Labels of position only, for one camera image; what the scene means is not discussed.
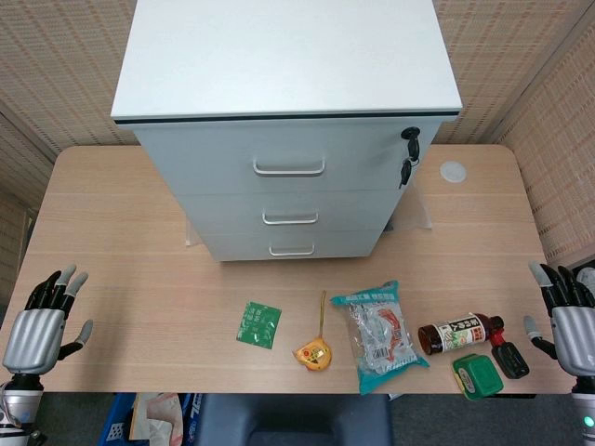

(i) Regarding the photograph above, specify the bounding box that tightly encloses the medium silver drawer handle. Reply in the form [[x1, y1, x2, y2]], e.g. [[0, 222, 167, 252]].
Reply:
[[261, 211, 321, 227]]

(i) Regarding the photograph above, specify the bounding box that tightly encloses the green tea sachet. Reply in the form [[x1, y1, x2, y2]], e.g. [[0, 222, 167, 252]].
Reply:
[[235, 299, 284, 349]]

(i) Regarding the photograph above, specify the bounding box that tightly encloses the white three-drawer cabinet body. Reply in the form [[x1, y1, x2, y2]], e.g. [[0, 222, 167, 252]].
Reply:
[[110, 0, 464, 264]]

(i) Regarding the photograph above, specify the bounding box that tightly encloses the teal clear snack bag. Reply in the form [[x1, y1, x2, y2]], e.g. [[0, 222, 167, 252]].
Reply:
[[329, 279, 431, 397]]

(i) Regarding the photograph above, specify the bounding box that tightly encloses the long silver drawer handle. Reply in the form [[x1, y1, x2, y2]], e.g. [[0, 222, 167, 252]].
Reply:
[[252, 157, 326, 178]]

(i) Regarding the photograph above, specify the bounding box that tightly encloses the green lidded small box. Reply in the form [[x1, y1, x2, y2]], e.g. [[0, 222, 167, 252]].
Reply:
[[449, 352, 506, 400]]

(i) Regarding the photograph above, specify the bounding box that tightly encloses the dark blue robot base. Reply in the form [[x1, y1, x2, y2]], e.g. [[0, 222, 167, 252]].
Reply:
[[192, 392, 394, 446]]

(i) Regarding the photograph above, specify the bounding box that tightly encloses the beige paper bag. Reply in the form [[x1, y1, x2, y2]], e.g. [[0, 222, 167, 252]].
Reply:
[[128, 392, 186, 441]]

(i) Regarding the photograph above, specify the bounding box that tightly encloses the brown sauce bottle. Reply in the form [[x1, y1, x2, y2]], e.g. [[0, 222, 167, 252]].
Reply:
[[416, 311, 507, 359]]

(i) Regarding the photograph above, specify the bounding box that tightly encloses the white round desk grommet cap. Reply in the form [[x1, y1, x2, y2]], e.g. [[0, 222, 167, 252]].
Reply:
[[439, 160, 469, 184]]

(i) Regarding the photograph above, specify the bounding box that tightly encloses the white small cabinet drawer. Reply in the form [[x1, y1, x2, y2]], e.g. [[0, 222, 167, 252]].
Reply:
[[199, 229, 388, 263]]

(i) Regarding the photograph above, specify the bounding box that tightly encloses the yellow tape measure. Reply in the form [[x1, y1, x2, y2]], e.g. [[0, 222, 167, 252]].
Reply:
[[292, 290, 333, 374]]

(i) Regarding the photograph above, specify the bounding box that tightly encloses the short silver drawer handle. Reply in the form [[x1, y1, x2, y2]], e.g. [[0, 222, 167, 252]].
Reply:
[[268, 242, 317, 258]]

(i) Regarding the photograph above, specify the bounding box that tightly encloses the black key in lock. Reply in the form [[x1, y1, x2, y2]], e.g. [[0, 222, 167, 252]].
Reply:
[[400, 125, 424, 164]]

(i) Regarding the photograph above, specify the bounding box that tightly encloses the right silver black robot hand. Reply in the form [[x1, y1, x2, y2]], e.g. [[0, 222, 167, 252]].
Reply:
[[522, 261, 595, 377]]

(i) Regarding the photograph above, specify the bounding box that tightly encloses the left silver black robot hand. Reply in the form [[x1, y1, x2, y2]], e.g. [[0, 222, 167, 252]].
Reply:
[[1, 264, 95, 375]]

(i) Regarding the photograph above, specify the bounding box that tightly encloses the white medium cabinet drawer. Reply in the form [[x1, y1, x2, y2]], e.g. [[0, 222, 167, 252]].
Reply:
[[178, 190, 404, 234]]

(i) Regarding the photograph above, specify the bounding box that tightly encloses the black hanging spare key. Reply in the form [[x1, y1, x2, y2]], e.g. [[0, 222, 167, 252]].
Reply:
[[397, 157, 418, 190]]

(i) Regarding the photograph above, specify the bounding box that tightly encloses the blue plastic crate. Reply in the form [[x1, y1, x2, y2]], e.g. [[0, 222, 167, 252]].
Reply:
[[100, 392, 206, 446]]

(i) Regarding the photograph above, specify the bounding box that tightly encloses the white large cabinet drawer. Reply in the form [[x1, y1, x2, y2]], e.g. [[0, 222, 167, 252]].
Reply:
[[133, 119, 441, 197]]

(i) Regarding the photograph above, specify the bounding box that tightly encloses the black and red small tool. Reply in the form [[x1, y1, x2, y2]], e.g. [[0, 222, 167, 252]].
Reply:
[[488, 326, 532, 380]]

